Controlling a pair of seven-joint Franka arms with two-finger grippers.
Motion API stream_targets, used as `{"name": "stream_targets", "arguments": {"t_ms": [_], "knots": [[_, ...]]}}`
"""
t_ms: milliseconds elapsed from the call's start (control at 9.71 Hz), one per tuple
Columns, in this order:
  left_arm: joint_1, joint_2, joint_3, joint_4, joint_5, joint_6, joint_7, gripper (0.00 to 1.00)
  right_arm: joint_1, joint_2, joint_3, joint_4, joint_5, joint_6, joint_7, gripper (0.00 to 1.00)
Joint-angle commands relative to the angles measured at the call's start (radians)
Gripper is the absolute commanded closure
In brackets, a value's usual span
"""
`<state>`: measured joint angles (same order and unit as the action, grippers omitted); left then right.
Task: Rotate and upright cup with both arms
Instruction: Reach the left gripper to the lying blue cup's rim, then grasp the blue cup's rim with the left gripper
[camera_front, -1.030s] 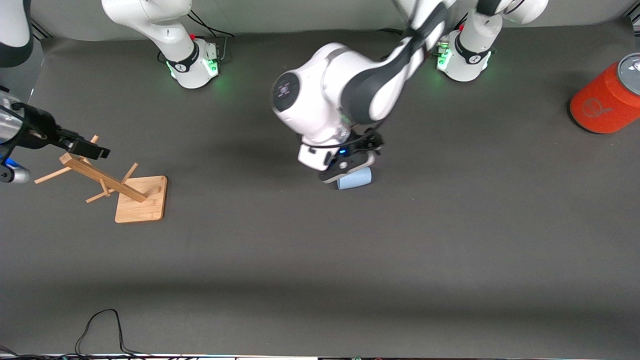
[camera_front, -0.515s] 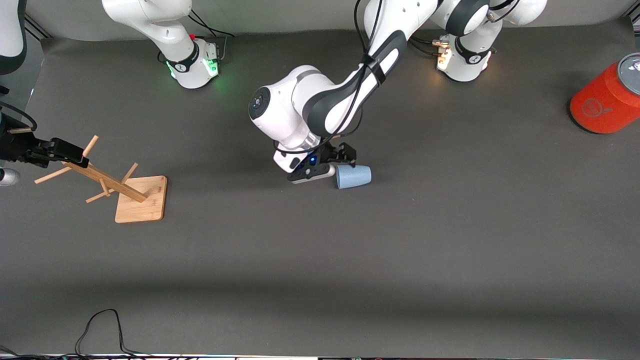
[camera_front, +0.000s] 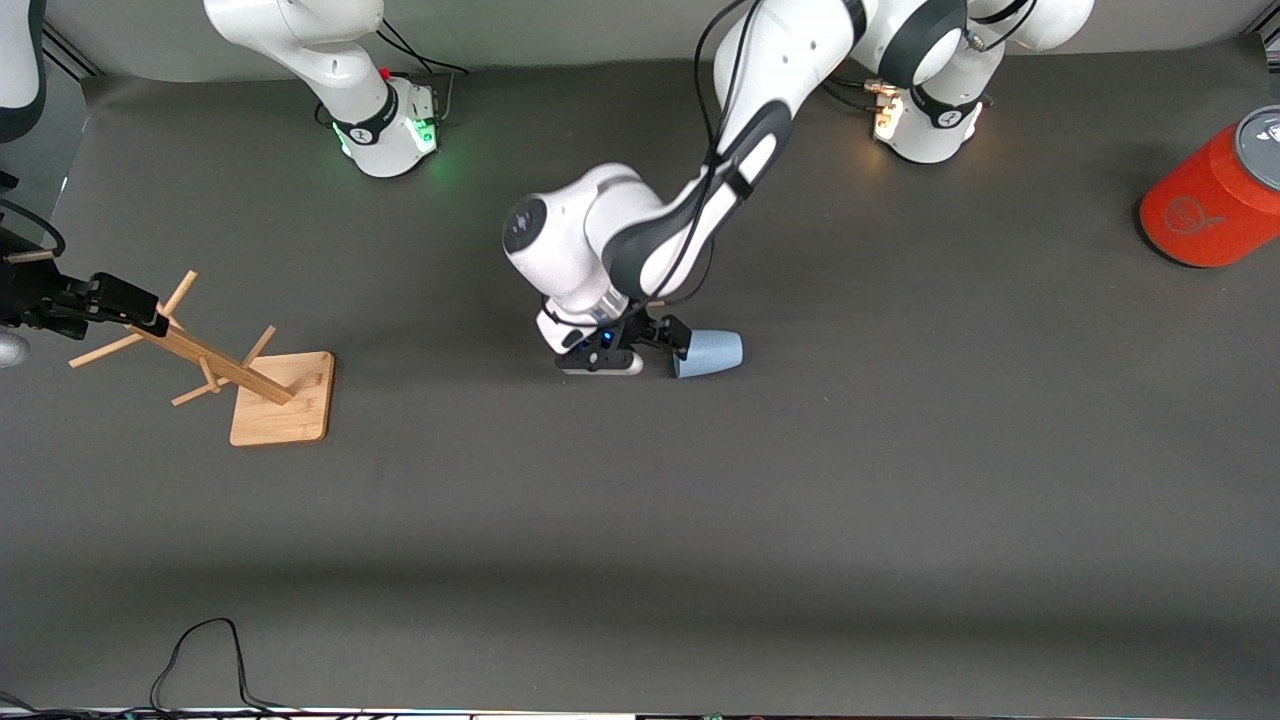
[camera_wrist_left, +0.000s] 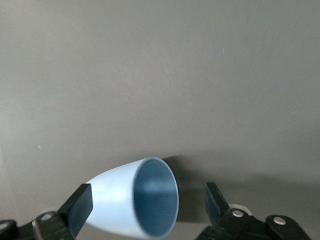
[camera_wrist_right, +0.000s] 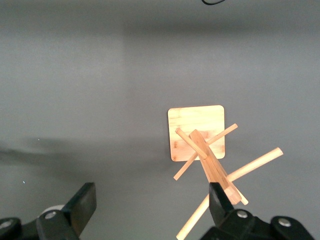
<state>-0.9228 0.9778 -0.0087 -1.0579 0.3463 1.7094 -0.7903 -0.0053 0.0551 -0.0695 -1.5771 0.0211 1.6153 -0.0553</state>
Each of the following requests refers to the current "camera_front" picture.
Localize black right arm base cables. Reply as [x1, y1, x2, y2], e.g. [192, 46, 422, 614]
[315, 14, 474, 128]

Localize black left arm base cables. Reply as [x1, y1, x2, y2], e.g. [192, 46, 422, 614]
[822, 74, 903, 113]

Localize wooden cup rack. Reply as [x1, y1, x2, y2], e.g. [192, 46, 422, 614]
[68, 269, 335, 449]

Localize orange canister with silver lid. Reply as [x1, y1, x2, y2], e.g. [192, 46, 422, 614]
[1137, 105, 1280, 270]

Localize black arm base cables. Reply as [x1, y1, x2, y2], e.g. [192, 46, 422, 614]
[822, 74, 903, 113]
[315, 14, 474, 128]

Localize light blue cup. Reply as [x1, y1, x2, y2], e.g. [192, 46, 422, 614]
[671, 329, 745, 381]

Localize dark grey table mat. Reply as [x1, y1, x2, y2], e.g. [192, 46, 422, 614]
[0, 35, 1280, 717]

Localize thin black cable loop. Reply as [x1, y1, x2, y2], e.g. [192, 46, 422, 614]
[150, 617, 301, 717]

